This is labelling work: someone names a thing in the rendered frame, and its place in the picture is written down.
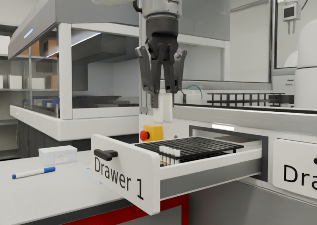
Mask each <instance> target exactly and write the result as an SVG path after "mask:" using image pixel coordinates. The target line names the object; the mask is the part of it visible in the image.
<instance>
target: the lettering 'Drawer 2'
mask: <svg viewBox="0 0 317 225"><path fill-rule="evenodd" d="M286 167H290V168H292V169H293V170H294V172H295V178H294V180H287V179H286ZM306 175H307V176H309V175H310V174H304V173H302V181H301V185H302V186H304V177H305V176H306ZM297 178H298V173H297V170H296V169H295V168H294V167H292V166H289V165H284V181H288V182H295V181H296V180H297ZM314 183H317V181H313V182H312V187H313V188H314V189H315V190H317V188H316V187H315V186H314Z"/></svg>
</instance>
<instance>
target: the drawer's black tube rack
mask: <svg viewBox="0 0 317 225"><path fill-rule="evenodd" d="M142 144H144V145H148V146H151V147H154V148H157V149H159V147H160V146H165V147H169V148H172V149H176V150H180V155H181V156H183V159H180V163H185V162H190V161H196V160H201V159H206V158H212V157H218V156H222V155H228V154H230V153H226V152H224V151H228V150H233V153H236V149H241V148H244V146H243V145H239V144H234V143H228V142H222V141H217V140H212V139H207V138H202V137H189V138H181V139H174V140H166V141H158V142H148V143H142Z"/></svg>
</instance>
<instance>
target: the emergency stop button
mask: <svg viewBox="0 0 317 225"><path fill-rule="evenodd" d="M147 137H148V134H147V133H146V131H145V130H142V131H141V132H140V139H141V140H142V141H146V140H147Z"/></svg>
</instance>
